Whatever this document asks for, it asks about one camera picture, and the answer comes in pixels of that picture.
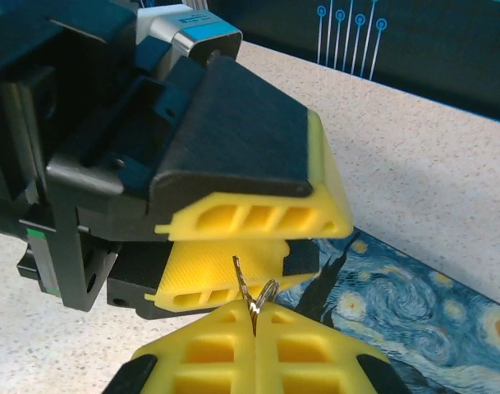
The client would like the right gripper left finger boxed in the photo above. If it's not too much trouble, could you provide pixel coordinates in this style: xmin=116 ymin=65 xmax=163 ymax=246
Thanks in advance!
xmin=103 ymin=301 xmax=257 ymax=394

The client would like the small metal key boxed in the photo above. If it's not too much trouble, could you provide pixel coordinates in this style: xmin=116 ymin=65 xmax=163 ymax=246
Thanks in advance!
xmin=232 ymin=254 xmax=261 ymax=338

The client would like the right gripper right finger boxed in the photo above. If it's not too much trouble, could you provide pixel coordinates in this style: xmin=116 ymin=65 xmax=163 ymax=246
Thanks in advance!
xmin=253 ymin=301 xmax=413 ymax=394

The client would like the starry night painted box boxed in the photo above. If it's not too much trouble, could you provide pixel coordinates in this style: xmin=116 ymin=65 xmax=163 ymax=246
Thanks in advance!
xmin=273 ymin=229 xmax=500 ymax=394

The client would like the metal key ring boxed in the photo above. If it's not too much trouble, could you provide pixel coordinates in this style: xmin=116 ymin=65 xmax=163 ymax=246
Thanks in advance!
xmin=251 ymin=278 xmax=280 ymax=317

